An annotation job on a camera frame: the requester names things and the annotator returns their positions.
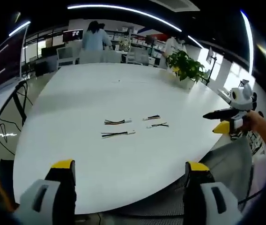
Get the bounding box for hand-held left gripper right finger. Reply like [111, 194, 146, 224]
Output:
[183, 161, 244, 225]

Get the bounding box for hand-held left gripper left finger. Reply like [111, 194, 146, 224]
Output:
[18, 159, 78, 225]

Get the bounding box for white JST socket short wires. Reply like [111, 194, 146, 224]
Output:
[146, 121, 170, 129]
[142, 115, 161, 122]

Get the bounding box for white JST connector long wires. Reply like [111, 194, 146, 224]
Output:
[104, 118, 133, 126]
[101, 129, 137, 139]

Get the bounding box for black tripod stand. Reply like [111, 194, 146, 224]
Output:
[205, 46, 219, 86]

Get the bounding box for long ceiling light strip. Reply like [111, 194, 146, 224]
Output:
[67, 4, 183, 33]
[240, 10, 255, 76]

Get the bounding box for green potted plant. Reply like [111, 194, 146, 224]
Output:
[165, 50, 209, 89]

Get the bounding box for short ceiling light strip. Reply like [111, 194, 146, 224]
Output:
[187, 35, 204, 49]
[8, 21, 31, 37]

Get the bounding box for white mesh office chair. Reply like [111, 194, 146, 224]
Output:
[56, 46, 80, 68]
[78, 50, 122, 64]
[125, 46, 150, 66]

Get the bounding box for white storage shelves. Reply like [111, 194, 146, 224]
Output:
[104, 25, 169, 68]

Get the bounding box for large dark monitor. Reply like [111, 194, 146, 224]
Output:
[0, 22, 29, 90]

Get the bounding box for thin black cable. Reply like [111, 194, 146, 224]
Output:
[237, 161, 265, 205]

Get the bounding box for black floor cables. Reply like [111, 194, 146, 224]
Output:
[0, 82, 34, 155]

